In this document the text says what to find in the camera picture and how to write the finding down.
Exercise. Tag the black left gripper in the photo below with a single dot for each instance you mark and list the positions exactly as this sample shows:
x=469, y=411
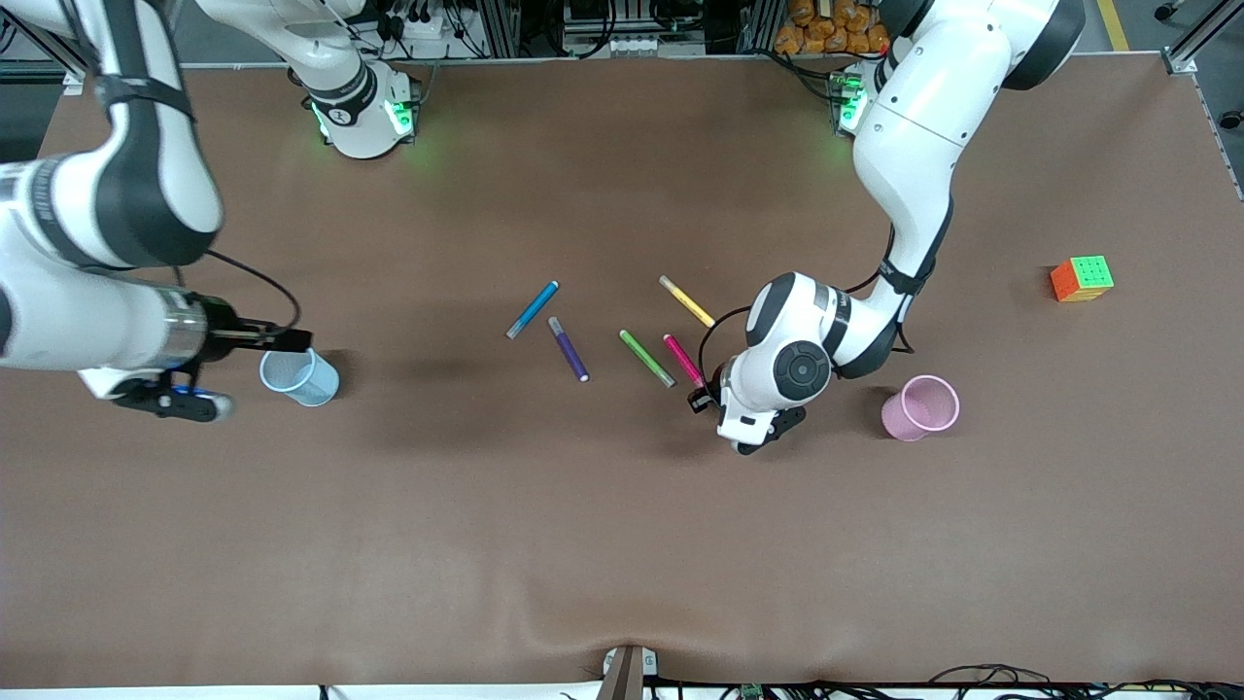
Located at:
x=699, y=399

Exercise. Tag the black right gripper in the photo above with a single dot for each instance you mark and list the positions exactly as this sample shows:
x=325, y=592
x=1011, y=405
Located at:
x=223, y=331

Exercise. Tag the pink marker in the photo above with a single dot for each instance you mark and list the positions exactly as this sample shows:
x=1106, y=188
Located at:
x=680, y=358

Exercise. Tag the blue marker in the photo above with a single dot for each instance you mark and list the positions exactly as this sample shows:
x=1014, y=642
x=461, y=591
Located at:
x=534, y=309

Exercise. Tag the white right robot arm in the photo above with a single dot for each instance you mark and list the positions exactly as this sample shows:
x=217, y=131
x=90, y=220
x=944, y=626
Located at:
x=146, y=175

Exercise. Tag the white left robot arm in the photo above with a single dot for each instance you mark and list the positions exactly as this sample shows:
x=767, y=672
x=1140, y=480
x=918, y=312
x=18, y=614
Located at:
x=914, y=146

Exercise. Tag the light blue mesh cup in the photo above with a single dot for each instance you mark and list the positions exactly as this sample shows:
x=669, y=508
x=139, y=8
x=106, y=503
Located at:
x=316, y=384

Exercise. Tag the green marker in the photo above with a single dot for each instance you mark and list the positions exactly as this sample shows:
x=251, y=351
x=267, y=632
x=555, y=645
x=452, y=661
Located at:
x=646, y=358

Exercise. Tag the yellow marker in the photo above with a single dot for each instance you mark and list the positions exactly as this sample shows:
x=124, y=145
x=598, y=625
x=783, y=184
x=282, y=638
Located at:
x=687, y=301

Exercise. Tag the purple marker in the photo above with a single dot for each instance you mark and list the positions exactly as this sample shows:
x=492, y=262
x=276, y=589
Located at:
x=569, y=350

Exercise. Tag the pink mesh cup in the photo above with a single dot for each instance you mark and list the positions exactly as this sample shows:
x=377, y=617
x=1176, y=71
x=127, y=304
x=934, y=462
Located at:
x=899, y=418

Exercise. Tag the white power strip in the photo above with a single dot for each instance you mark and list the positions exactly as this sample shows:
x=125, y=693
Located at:
x=428, y=44

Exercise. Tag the white connector strip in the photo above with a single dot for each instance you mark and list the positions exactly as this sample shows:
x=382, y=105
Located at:
x=632, y=46

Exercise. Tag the orange snack bags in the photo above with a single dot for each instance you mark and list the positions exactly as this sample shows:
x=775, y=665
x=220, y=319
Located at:
x=826, y=34

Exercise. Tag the colourful puzzle cube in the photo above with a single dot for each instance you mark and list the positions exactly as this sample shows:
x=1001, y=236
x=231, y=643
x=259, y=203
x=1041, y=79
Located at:
x=1088, y=275

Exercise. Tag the aluminium frame post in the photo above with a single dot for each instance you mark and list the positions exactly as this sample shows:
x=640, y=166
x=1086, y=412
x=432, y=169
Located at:
x=1181, y=60

